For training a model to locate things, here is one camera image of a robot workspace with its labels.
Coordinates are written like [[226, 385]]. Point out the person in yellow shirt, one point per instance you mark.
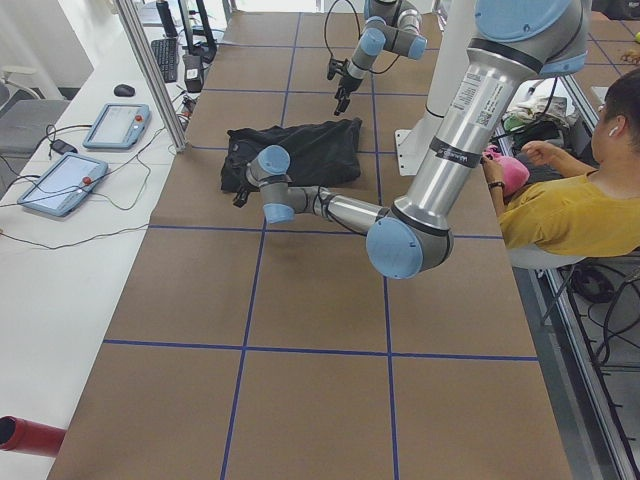
[[587, 211]]

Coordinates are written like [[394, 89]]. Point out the black t-shirt with logo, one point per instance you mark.
[[320, 154]]

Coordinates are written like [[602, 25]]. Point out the pink plush toy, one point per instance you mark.
[[515, 174]]

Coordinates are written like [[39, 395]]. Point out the near teach pendant tablet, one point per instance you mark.
[[65, 185]]

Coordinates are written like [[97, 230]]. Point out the white chair seat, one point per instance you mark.
[[530, 256]]

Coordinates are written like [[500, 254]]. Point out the black keyboard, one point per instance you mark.
[[165, 52]]

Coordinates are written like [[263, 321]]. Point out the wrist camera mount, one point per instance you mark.
[[335, 67]]

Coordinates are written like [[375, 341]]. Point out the teach pendant tablet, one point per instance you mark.
[[118, 126], [65, 185]]

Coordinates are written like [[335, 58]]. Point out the black computer mouse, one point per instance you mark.
[[124, 91]]

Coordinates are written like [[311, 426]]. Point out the red cylinder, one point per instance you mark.
[[28, 437]]

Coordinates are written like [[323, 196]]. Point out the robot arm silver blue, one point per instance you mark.
[[489, 48], [391, 26]]

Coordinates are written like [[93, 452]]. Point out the aluminium frame post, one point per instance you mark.
[[147, 63]]

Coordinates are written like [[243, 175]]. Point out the brown paper table cover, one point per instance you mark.
[[240, 350]]

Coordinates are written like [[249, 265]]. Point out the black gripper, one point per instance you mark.
[[241, 194], [345, 84]]

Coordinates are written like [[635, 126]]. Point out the far teach pendant tablet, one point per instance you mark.
[[118, 126]]

